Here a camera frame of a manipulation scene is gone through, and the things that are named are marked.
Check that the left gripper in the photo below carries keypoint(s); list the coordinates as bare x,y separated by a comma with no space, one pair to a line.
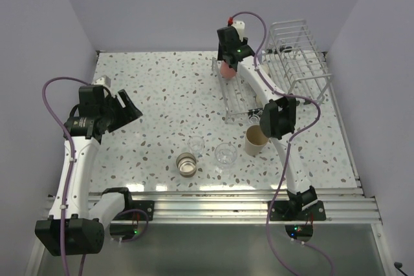
129,113

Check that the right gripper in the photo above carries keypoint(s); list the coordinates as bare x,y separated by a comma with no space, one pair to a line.
220,52

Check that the pink plastic cup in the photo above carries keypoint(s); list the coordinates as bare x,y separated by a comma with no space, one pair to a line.
226,71

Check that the steel cup with cork band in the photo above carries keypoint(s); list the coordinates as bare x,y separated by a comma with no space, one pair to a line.
265,69

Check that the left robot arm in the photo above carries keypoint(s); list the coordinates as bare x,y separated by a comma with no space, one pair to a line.
72,227

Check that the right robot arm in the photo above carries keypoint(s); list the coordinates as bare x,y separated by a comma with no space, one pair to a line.
278,117

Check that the small clear glass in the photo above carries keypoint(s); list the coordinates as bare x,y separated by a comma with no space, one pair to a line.
196,145

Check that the beige plastic cup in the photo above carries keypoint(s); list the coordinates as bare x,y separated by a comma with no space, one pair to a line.
255,140

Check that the large clear glass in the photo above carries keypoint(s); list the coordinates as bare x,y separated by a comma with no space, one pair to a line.
225,156

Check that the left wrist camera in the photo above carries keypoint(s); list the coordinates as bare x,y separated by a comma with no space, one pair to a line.
103,80

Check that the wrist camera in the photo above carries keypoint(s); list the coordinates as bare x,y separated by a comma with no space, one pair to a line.
103,80
238,25

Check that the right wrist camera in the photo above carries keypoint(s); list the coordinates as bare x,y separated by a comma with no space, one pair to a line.
238,25

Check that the white wire dish rack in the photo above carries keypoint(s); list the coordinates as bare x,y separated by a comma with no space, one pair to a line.
297,65

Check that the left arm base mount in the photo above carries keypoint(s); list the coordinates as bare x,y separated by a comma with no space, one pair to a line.
132,224

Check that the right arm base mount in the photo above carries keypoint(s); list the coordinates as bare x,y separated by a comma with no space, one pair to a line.
299,225

